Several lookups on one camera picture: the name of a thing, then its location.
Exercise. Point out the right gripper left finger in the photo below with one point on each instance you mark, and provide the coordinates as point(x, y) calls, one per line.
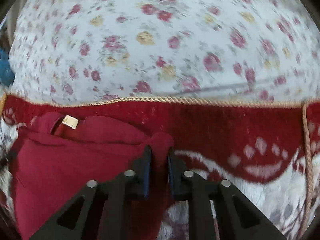
point(101, 210)

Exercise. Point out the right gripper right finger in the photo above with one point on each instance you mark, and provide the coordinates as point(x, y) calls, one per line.
point(217, 210)

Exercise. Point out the dark red small sweater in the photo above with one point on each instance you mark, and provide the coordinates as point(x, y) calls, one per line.
point(54, 162)

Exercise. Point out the red white plush blanket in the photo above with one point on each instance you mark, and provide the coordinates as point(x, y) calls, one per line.
point(269, 151)

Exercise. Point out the blue plastic bag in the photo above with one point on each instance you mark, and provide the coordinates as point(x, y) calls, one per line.
point(7, 76)

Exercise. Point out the floral white duvet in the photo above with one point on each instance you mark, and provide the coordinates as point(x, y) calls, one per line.
point(77, 51)

